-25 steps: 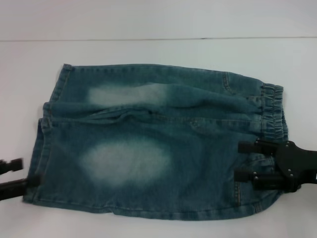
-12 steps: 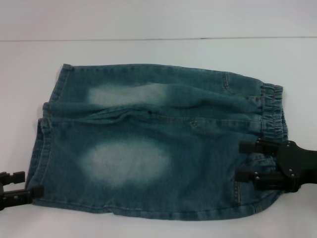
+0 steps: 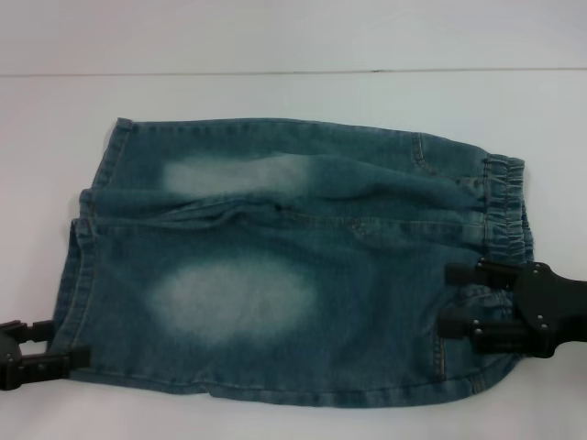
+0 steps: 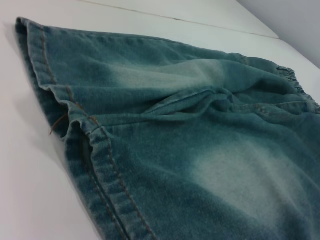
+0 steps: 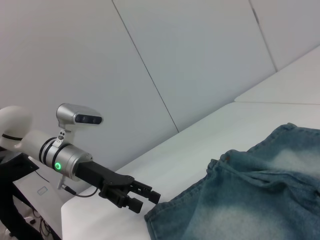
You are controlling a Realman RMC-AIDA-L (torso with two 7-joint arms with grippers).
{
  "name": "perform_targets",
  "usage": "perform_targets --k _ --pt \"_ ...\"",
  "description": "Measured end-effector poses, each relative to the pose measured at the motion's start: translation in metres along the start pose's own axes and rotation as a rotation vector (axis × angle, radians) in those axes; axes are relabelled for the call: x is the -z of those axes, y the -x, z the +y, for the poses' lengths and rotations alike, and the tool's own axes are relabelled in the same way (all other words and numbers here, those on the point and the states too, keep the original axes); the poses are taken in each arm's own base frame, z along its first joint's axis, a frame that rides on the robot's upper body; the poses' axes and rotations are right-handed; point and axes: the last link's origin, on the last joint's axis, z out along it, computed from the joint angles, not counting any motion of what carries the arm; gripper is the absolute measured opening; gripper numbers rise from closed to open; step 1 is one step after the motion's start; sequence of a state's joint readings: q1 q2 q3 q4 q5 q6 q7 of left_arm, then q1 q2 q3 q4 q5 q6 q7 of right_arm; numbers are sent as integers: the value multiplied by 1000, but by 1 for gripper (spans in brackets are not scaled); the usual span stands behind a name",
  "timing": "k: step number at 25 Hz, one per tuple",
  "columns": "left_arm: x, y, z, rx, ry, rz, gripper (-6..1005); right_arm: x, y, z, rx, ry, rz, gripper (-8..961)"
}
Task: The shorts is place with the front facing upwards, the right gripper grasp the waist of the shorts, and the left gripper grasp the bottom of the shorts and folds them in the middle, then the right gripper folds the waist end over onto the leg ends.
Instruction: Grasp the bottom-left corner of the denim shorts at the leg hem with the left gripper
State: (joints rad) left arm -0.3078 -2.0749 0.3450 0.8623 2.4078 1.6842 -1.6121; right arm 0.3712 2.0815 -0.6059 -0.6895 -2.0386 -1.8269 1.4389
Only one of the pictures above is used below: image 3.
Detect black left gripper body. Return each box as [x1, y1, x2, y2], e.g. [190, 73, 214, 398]
[0, 330, 23, 391]

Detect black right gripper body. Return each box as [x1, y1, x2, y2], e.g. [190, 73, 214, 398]
[510, 261, 587, 360]

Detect blue washed denim shorts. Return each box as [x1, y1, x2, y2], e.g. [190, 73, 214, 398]
[49, 116, 538, 408]

